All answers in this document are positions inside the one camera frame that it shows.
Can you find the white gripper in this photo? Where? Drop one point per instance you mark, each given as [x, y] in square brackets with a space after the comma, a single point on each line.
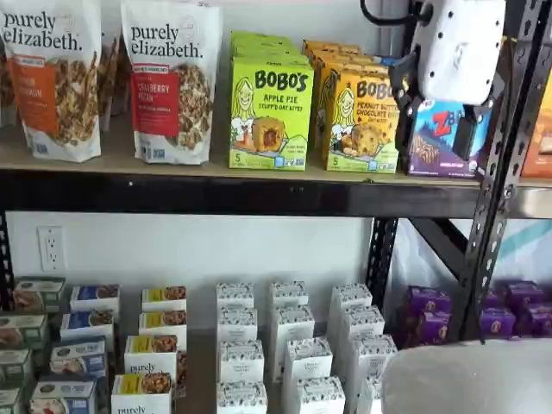
[457, 47]

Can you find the green Bobo's apple pie box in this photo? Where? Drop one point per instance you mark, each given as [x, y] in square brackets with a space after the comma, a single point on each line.
[271, 116]
[259, 38]
[267, 49]

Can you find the blue purple Zbar box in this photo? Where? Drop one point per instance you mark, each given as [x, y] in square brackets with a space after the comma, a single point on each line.
[435, 138]
[386, 59]

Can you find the yellow Bobo's peanut butter box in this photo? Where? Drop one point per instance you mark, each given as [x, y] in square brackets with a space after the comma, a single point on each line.
[336, 60]
[330, 46]
[362, 129]

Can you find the orange snack box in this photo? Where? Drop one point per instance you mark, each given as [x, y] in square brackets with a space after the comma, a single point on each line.
[539, 142]

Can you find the purple snack box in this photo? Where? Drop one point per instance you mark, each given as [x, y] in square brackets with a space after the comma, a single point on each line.
[524, 295]
[429, 301]
[539, 319]
[431, 330]
[498, 323]

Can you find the wooden shelf board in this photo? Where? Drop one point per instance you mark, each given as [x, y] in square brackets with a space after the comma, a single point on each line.
[116, 151]

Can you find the yellow white granola box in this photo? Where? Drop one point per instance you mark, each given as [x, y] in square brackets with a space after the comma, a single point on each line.
[164, 296]
[142, 394]
[151, 355]
[163, 323]

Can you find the blue granola box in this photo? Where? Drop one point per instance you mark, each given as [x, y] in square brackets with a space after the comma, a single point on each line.
[62, 397]
[86, 324]
[77, 358]
[95, 297]

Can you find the green granola box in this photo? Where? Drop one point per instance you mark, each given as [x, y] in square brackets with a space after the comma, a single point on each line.
[21, 331]
[15, 366]
[39, 293]
[9, 401]

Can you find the white teal printed sheet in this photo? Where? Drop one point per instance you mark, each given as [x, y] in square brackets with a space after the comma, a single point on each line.
[522, 250]

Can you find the black metal shelving unit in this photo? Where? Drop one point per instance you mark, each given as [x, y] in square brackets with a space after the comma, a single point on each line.
[215, 194]

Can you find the granola bag red label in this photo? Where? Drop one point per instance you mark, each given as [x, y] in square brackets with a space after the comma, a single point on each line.
[172, 90]

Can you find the white patterned carton group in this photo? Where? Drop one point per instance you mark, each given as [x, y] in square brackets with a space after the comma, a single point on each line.
[200, 371]

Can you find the granola bag orange label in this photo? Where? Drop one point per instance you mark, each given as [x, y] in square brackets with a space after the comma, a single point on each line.
[52, 86]

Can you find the white granola bag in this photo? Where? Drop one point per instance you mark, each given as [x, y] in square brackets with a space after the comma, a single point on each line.
[6, 86]

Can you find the perforated metal upright post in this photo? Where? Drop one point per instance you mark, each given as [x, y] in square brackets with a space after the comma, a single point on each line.
[496, 215]

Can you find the white wall outlet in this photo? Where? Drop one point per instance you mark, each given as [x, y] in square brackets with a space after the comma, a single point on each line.
[52, 249]

